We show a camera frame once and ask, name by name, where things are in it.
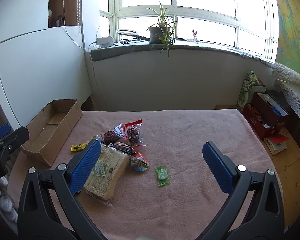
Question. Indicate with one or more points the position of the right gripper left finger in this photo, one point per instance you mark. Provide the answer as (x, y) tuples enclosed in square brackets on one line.
[(48, 207)]

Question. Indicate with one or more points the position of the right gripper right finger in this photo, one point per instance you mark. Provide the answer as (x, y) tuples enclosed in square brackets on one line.
[(254, 206)]

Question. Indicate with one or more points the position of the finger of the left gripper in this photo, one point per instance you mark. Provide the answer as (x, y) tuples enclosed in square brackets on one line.
[(9, 143), (0, 132)]

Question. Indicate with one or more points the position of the yellow candy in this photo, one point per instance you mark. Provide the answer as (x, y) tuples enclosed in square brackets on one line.
[(78, 147)]

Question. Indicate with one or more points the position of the bread cracker pack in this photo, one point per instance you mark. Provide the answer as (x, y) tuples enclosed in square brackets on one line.
[(106, 173)]

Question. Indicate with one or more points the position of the red date snack bag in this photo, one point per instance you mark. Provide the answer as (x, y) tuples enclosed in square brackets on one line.
[(115, 134)]

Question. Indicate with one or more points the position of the dark snickers bar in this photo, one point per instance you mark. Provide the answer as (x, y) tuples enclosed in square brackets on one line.
[(123, 148)]

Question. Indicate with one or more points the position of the orange jelly cup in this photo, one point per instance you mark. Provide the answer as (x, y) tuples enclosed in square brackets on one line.
[(139, 162)]

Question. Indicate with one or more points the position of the green candy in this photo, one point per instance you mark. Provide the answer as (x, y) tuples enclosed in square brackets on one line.
[(162, 175)]

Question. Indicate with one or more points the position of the brown cardboard box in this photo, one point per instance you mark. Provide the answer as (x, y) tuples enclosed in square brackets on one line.
[(50, 128)]

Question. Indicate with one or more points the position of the open book on floor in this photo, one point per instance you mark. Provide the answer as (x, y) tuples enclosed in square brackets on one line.
[(276, 143)]

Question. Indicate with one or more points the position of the pink table cloth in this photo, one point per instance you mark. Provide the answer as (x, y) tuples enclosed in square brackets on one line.
[(169, 174)]

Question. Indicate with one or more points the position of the dark red gift box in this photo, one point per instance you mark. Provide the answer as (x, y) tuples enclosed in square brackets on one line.
[(265, 115)]

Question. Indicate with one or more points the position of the grey windowsill mat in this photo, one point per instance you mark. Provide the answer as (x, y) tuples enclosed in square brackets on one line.
[(122, 49)]

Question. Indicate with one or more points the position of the white lace cloth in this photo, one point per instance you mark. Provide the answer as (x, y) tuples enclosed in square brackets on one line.
[(291, 93)]

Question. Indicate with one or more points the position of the white power box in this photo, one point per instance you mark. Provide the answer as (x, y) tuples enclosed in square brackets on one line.
[(105, 42)]

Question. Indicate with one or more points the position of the green printed bag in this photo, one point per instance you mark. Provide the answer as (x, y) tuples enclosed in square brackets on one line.
[(250, 86)]

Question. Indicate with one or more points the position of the potted spider plant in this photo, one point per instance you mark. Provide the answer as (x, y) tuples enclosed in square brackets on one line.
[(164, 32)]

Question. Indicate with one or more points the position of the yellow green wall map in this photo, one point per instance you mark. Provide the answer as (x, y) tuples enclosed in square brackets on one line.
[(288, 52)]

